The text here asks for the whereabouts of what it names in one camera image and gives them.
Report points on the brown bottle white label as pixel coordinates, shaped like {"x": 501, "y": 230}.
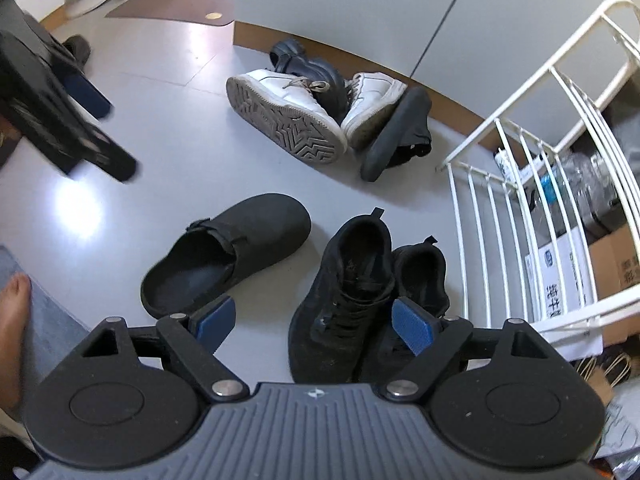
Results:
{"x": 506, "y": 162}

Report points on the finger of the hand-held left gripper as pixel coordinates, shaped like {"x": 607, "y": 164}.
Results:
{"x": 112, "y": 157}
{"x": 90, "y": 94}

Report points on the white printed carton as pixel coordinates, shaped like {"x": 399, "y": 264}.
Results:
{"x": 560, "y": 280}

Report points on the white metal shoe rack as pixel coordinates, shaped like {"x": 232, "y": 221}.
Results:
{"x": 550, "y": 185}

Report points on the clear plastic water bottle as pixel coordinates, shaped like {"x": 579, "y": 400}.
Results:
{"x": 585, "y": 180}

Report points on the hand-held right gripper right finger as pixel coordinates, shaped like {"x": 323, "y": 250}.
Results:
{"x": 412, "y": 327}

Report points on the brown door mat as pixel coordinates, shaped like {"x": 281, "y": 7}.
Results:
{"x": 175, "y": 7}

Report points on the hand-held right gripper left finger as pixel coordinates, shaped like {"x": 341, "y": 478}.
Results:
{"x": 215, "y": 320}

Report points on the black lace-up sneaker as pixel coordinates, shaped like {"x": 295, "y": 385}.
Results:
{"x": 422, "y": 275}
{"x": 340, "y": 305}

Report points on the grey floor mat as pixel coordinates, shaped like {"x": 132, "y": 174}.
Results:
{"x": 50, "y": 320}

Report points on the white lace-up sneaker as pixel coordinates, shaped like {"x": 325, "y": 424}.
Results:
{"x": 372, "y": 105}
{"x": 285, "y": 120}

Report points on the person's bare foot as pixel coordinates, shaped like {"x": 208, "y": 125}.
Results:
{"x": 15, "y": 330}

